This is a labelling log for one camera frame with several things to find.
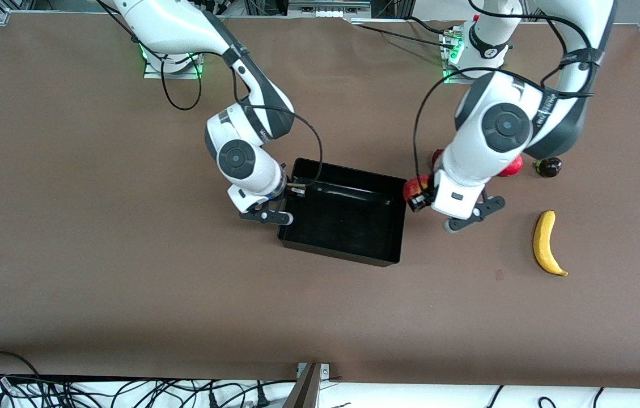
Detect small metal bracket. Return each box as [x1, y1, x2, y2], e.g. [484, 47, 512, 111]
[296, 363, 330, 380]

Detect yellow banana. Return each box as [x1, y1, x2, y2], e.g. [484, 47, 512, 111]
[533, 210, 569, 277]

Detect black looped base cable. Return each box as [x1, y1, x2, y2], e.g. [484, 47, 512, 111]
[160, 51, 203, 112]

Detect red yellow apple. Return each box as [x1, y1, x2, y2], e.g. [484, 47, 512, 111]
[402, 175, 431, 205]

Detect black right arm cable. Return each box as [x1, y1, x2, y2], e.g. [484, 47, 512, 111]
[233, 57, 324, 188]

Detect red pomegranate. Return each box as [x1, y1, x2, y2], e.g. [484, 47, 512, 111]
[495, 154, 524, 178]

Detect dark purple mangosteen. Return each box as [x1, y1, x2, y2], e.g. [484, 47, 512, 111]
[533, 157, 563, 179]

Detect silver power strip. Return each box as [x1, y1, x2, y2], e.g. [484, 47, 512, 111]
[289, 0, 371, 20]

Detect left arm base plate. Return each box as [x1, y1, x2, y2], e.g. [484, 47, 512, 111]
[439, 25, 471, 84]

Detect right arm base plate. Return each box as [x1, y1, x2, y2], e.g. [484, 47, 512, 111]
[143, 48, 205, 80]

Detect black tangled floor cables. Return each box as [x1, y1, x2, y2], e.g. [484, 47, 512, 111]
[0, 350, 298, 408]

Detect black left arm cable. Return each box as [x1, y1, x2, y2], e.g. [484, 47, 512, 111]
[412, 67, 553, 190]

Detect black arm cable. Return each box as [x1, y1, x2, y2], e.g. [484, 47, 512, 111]
[233, 57, 324, 188]
[412, 67, 553, 190]

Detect black table cable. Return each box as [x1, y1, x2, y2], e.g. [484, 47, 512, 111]
[348, 16, 456, 49]

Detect black plastic box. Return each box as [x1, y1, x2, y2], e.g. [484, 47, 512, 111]
[277, 158, 408, 267]

